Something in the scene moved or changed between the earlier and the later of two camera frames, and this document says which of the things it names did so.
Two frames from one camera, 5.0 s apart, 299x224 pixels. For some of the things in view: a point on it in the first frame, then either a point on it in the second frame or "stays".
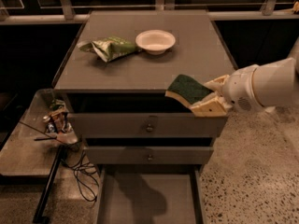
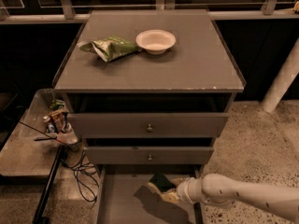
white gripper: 239,88 → 184,190
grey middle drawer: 149,155 stays
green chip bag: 108,48 stays
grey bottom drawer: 149,194 stays
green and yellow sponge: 188,90 → 161,182
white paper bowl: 155,41 stays
